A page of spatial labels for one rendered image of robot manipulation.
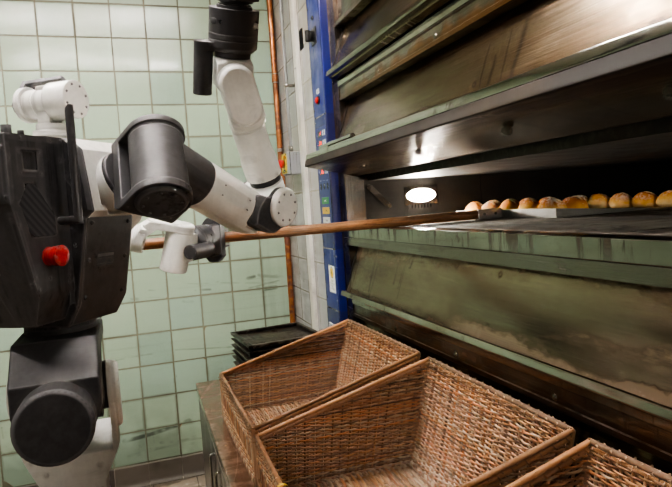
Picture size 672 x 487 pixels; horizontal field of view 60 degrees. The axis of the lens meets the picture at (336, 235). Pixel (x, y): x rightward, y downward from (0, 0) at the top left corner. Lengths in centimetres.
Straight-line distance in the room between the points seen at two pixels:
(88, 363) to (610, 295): 86
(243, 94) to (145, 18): 199
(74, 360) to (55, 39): 217
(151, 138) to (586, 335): 79
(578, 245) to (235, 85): 66
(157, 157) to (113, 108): 200
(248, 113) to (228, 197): 16
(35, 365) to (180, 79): 213
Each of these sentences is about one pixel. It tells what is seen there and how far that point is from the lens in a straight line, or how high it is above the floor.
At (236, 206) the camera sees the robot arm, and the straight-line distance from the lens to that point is 109.
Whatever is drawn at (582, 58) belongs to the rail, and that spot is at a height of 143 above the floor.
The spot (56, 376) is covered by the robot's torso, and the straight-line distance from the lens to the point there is 102.
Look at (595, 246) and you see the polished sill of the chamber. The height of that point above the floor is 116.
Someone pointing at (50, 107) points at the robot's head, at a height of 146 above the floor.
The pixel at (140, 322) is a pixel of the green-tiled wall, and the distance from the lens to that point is 295.
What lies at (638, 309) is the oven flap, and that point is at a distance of 104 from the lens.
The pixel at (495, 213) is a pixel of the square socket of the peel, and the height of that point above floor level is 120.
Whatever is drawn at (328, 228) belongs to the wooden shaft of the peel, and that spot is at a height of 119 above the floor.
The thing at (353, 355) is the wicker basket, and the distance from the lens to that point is 203.
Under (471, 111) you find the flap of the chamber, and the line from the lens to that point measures 107.
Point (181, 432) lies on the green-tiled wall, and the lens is 309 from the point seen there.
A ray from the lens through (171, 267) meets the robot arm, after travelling 145.
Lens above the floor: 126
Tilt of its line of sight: 3 degrees down
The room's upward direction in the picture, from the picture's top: 4 degrees counter-clockwise
